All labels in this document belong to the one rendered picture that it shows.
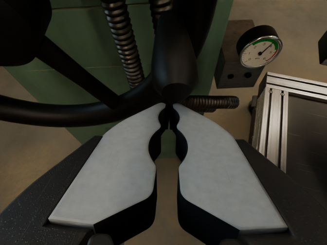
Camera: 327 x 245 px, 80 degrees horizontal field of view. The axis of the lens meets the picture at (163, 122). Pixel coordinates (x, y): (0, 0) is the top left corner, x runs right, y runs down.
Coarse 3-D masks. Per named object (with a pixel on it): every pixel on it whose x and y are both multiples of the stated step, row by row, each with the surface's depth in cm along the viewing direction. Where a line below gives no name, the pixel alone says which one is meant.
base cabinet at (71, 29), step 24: (72, 24) 32; (96, 24) 32; (144, 24) 33; (216, 24) 33; (72, 48) 36; (96, 48) 37; (144, 48) 37; (216, 48) 37; (24, 72) 41; (48, 72) 41; (96, 72) 42; (120, 72) 42; (144, 72) 42; (48, 96) 48; (72, 96) 48; (168, 144) 77
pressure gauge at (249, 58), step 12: (252, 36) 29; (264, 36) 28; (276, 36) 28; (240, 48) 31; (252, 48) 30; (264, 48) 30; (276, 48) 30; (240, 60) 32; (252, 60) 32; (264, 60) 32
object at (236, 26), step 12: (228, 24) 41; (240, 24) 41; (252, 24) 41; (228, 36) 39; (240, 36) 39; (228, 48) 37; (228, 60) 36; (216, 72) 42; (228, 72) 38; (240, 72) 38; (252, 72) 39; (216, 84) 43; (228, 84) 41; (240, 84) 42; (252, 84) 42
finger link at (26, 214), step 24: (96, 144) 8; (72, 168) 7; (24, 192) 6; (48, 192) 6; (0, 216) 5; (24, 216) 5; (48, 216) 5; (0, 240) 5; (24, 240) 5; (48, 240) 5; (72, 240) 5
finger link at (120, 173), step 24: (144, 120) 10; (168, 120) 12; (120, 144) 8; (144, 144) 8; (96, 168) 7; (120, 168) 7; (144, 168) 7; (72, 192) 6; (96, 192) 6; (120, 192) 6; (144, 192) 6; (72, 216) 5; (96, 216) 5; (120, 216) 5; (144, 216) 6; (120, 240) 6
